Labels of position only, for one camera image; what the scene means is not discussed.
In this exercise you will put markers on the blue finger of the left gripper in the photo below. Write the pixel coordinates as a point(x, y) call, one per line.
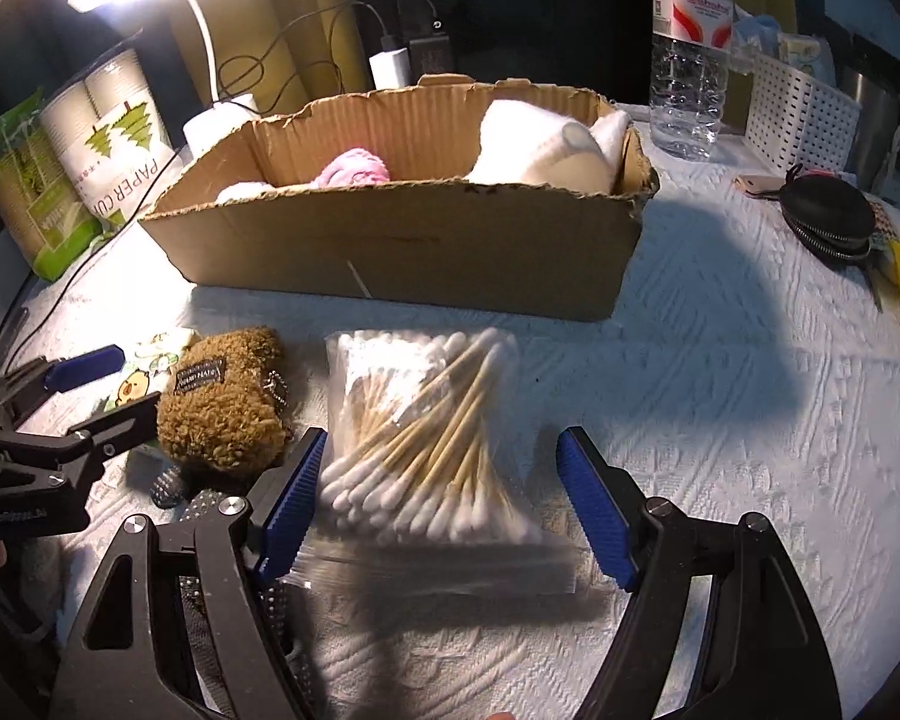
point(100, 438)
point(26, 389)

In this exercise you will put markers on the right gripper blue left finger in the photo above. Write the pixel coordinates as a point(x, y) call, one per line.
point(128, 653)

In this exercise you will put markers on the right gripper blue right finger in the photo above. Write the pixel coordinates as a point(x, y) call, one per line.
point(762, 653)

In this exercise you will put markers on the cartoon green tissue packet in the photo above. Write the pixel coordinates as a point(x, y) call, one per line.
point(147, 368)

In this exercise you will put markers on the brown plush pouch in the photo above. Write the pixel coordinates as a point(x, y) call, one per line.
point(223, 410)

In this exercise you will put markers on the cotton swabs bag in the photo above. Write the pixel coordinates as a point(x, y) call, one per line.
point(414, 451)

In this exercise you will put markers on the pink fluffy object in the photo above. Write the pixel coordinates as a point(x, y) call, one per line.
point(356, 166)

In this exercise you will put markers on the white paper towel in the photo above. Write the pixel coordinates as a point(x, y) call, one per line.
point(524, 144)

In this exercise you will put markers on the grey dotted sock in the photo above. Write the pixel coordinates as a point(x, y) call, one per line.
point(241, 550)

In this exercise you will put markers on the green paper cup pack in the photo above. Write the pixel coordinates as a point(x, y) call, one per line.
point(38, 202)

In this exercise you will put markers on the white textured table cover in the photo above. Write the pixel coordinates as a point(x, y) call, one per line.
point(736, 374)

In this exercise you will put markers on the white paper cup pack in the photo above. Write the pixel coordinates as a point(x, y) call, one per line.
point(107, 132)

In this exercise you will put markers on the black round zip case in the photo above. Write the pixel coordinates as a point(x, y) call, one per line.
point(831, 217)

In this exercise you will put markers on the white usb charger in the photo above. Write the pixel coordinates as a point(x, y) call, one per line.
point(390, 67)

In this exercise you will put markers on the brown cardboard box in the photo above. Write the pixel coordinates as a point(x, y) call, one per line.
point(247, 215)

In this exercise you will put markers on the black power adapter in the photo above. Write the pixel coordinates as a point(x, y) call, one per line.
point(431, 53)

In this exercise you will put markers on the white perforated basket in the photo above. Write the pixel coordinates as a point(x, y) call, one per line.
point(795, 119)

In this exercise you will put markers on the stainless steel thermos mug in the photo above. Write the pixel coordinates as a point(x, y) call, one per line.
point(877, 141)

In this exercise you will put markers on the clear water bottle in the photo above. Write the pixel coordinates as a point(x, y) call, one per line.
point(689, 74)

